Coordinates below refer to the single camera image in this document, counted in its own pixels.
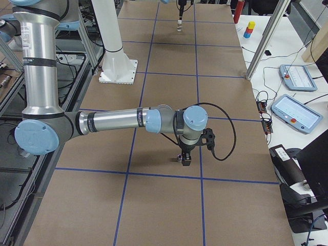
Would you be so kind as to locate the red cylinder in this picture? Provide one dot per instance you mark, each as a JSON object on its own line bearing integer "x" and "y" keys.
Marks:
{"x": 238, "y": 11}

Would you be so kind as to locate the orange circuit board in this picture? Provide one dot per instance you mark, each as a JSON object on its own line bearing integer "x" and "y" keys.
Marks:
{"x": 265, "y": 117}

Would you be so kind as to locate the aluminium frame post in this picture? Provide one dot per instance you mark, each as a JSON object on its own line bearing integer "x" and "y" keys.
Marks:
{"x": 267, "y": 34}

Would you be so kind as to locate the far teach pendant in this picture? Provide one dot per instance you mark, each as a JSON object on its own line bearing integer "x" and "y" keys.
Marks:
{"x": 297, "y": 78}

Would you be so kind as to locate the chrome threaded pipe fitting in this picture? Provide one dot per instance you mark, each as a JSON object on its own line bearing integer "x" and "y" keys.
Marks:
{"x": 179, "y": 158}

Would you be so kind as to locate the black label printer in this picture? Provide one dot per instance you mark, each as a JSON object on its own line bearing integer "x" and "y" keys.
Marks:
{"x": 283, "y": 160}

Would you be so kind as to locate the black monitor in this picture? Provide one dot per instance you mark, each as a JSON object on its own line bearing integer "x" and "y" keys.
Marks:
{"x": 313, "y": 163}

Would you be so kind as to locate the stacked colour blocks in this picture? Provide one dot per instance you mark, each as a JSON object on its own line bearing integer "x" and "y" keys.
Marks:
{"x": 249, "y": 29}

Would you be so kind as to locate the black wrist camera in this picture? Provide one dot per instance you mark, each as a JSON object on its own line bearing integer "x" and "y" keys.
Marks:
{"x": 208, "y": 139}

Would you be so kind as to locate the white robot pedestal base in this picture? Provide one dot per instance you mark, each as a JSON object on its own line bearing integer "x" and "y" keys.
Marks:
{"x": 117, "y": 68}

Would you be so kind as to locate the teach pendant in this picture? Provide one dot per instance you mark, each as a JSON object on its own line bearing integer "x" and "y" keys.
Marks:
{"x": 296, "y": 114}
{"x": 297, "y": 78}

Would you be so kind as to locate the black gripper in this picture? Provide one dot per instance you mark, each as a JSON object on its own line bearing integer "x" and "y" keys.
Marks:
{"x": 186, "y": 150}
{"x": 181, "y": 10}

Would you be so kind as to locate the near teach pendant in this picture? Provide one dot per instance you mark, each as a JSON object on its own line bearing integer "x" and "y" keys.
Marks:
{"x": 296, "y": 114}

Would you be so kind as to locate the brass PPR valve white ends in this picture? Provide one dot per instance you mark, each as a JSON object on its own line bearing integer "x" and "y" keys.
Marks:
{"x": 179, "y": 25}

